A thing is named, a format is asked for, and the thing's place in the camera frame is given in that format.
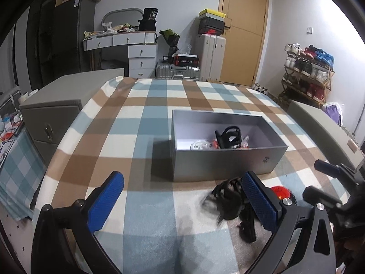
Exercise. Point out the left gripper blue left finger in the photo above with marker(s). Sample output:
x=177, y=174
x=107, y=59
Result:
x=96, y=208

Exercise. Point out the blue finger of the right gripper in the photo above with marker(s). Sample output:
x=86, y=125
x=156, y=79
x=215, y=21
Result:
x=327, y=168

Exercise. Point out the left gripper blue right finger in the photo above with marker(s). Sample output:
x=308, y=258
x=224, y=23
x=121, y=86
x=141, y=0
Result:
x=265, y=202

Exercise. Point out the red round flag badge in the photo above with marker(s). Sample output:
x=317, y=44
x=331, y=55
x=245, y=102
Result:
x=281, y=192

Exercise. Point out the large black hair claw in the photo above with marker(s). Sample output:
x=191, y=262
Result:
x=230, y=138

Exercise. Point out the grey right bedside cabinet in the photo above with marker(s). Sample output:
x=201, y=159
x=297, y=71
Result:
x=333, y=141

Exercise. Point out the grey bedside cabinet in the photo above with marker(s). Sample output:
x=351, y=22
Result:
x=49, y=113
x=333, y=141

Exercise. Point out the plaid bed blanket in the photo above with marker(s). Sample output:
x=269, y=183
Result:
x=159, y=225

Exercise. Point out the grey open cardboard box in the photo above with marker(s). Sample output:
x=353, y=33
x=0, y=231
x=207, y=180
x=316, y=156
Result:
x=262, y=148

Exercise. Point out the wooden shoe rack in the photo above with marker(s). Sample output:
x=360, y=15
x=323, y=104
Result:
x=307, y=75

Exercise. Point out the silver aluminium suitcase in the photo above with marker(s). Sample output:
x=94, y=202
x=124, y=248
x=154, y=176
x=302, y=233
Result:
x=171, y=72

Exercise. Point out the white dressing desk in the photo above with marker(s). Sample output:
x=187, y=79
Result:
x=134, y=51

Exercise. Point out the red black box on suitcase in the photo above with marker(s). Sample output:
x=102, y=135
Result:
x=181, y=60

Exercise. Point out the white upright suitcase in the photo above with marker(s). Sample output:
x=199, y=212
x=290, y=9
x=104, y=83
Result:
x=210, y=50

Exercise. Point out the black refrigerator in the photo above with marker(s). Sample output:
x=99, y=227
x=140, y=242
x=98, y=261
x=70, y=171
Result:
x=60, y=39

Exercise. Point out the black shoe box stack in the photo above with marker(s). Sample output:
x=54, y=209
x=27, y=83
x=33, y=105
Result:
x=211, y=26

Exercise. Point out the wooden door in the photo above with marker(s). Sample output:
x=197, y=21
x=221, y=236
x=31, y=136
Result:
x=244, y=30

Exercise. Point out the yellow shoe box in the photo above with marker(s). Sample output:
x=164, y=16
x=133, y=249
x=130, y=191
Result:
x=212, y=14

